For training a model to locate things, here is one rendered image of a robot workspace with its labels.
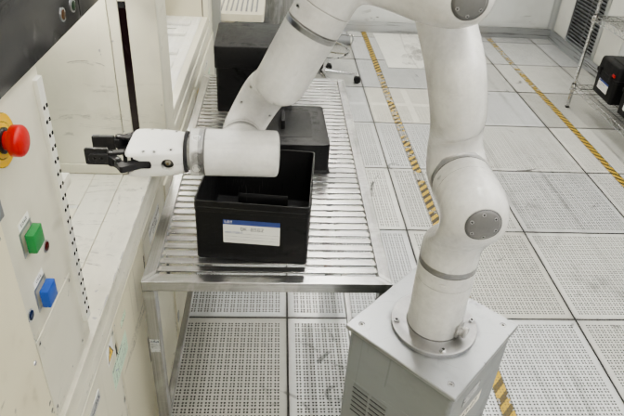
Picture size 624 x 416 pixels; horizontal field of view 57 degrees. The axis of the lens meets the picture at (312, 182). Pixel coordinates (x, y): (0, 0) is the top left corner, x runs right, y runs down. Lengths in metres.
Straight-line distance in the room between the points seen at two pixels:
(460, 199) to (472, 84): 0.20
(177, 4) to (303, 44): 2.05
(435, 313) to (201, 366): 1.18
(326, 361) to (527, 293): 0.98
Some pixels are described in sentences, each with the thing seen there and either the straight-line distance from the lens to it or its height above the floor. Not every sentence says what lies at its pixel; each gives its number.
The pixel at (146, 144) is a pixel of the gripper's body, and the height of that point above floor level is 1.21.
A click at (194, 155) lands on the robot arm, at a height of 1.20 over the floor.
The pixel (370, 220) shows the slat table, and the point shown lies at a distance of 1.63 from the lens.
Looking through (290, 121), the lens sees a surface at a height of 0.86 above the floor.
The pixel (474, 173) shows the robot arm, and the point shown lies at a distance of 1.07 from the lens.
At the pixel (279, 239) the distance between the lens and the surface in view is 1.41.
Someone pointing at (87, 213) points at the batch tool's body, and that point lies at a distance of 1.50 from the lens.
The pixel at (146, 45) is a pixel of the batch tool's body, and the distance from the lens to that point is 1.45.
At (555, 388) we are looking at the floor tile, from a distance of 2.40.
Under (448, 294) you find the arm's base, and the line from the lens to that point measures 1.22.
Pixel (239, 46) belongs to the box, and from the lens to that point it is 2.10.
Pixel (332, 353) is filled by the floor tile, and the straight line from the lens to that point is 2.28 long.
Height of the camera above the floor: 1.70
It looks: 32 degrees down
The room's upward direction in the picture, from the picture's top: 4 degrees clockwise
